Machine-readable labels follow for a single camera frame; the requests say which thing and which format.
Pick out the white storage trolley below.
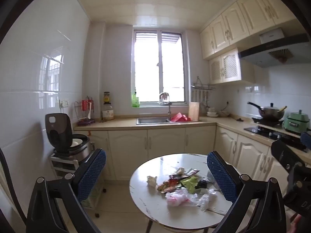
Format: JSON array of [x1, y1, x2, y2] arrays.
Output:
[[50, 150, 107, 217]]

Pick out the pile of wrappers and trash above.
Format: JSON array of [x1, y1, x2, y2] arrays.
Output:
[[165, 187, 218, 211]]

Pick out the kitchen window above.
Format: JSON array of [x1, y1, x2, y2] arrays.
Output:
[[132, 28, 189, 106]]

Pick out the large glass jar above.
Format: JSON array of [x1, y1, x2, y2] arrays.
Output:
[[101, 103, 114, 121]]

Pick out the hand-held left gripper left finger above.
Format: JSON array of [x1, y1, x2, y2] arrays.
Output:
[[26, 148, 107, 233]]

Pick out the black gas stove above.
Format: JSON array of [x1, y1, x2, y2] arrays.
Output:
[[244, 123, 309, 151]]

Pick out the steel kitchen sink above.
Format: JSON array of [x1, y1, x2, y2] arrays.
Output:
[[136, 117, 172, 125]]

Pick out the round white marble table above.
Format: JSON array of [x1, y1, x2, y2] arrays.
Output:
[[129, 153, 234, 233]]

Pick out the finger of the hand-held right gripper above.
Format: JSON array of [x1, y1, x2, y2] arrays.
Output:
[[271, 139, 305, 175], [301, 131, 311, 150]]

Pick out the green electric pot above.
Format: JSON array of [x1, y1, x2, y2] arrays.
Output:
[[283, 110, 311, 134]]

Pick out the green wrapper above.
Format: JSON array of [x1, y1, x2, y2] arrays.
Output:
[[181, 177, 201, 194]]

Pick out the cream upper kitchen cabinets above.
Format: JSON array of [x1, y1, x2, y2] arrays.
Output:
[[200, 0, 307, 85]]

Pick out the steel wok with lid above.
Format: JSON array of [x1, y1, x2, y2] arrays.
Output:
[[247, 101, 287, 121]]

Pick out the red dish rack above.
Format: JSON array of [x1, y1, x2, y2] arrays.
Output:
[[74, 97, 95, 126]]

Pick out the steel faucet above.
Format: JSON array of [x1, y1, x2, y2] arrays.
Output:
[[158, 92, 173, 120]]

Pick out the black wrapper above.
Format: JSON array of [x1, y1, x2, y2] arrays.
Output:
[[194, 179, 209, 190]]

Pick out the range hood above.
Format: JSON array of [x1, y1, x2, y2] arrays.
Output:
[[238, 28, 311, 68]]

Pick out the black rice cooker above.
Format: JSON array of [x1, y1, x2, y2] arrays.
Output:
[[45, 113, 94, 161]]

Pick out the wooden cutting board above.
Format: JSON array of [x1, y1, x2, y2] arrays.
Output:
[[189, 102, 200, 122]]

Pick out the person's right hand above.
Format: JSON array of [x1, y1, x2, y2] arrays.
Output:
[[290, 213, 304, 233]]

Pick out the wall utensil rail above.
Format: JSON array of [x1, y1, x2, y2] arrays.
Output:
[[191, 76, 216, 110]]

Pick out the green dish soap bottle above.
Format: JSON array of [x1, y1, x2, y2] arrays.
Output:
[[131, 90, 140, 108]]

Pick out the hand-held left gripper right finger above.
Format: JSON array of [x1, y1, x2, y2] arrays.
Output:
[[206, 151, 287, 233]]

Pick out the cream kitchen counter cabinets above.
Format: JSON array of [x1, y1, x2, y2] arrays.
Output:
[[74, 115, 311, 199]]

